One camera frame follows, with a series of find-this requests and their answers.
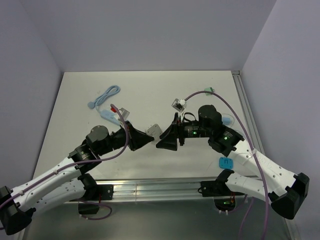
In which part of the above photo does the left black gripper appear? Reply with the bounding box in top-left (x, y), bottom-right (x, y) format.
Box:
top-left (97, 120), bottom-right (154, 156)

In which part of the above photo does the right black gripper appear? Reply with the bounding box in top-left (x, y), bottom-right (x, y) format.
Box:
top-left (156, 112), bottom-right (212, 151)

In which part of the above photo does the white plug adapter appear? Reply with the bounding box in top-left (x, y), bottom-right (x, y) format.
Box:
top-left (145, 123), bottom-right (163, 142)

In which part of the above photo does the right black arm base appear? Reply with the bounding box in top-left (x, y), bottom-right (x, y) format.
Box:
top-left (197, 180), bottom-right (248, 214)

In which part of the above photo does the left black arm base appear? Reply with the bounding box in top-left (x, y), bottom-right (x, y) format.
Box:
top-left (77, 184), bottom-right (114, 216)

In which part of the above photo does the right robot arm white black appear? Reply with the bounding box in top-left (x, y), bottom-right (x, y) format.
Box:
top-left (156, 105), bottom-right (310, 220)

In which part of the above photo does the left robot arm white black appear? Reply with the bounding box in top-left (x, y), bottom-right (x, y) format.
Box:
top-left (0, 121), bottom-right (154, 235)

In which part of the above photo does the green plug adapter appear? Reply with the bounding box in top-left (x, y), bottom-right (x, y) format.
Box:
top-left (204, 87), bottom-right (215, 96)

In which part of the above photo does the blue flat plug adapter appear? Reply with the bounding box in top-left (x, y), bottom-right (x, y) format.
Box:
top-left (218, 157), bottom-right (234, 170)

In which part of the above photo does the light blue power strip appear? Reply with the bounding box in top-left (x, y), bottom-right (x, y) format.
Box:
top-left (99, 108), bottom-right (123, 126)

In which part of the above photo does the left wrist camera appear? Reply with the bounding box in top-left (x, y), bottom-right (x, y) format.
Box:
top-left (110, 107), bottom-right (130, 121)

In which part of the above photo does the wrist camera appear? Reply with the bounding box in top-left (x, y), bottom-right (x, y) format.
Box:
top-left (171, 98), bottom-right (187, 113)
top-left (110, 107), bottom-right (130, 121)

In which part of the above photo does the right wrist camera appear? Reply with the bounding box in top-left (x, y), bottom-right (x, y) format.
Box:
top-left (171, 98), bottom-right (187, 113)

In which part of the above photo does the aluminium front rail frame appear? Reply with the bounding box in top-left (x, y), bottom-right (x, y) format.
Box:
top-left (23, 176), bottom-right (298, 240)

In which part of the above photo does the aluminium rail frame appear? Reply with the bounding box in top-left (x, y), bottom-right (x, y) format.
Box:
top-left (231, 70), bottom-right (265, 154)
top-left (23, 176), bottom-right (298, 240)

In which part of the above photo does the light blue power cord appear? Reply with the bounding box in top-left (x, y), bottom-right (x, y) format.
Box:
top-left (87, 85), bottom-right (121, 113)

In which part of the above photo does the light blue charger with cable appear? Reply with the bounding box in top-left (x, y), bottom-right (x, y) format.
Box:
top-left (221, 113), bottom-right (243, 134)

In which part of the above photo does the aluminium right rail frame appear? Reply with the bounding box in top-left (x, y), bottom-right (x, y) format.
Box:
top-left (231, 70), bottom-right (265, 154)

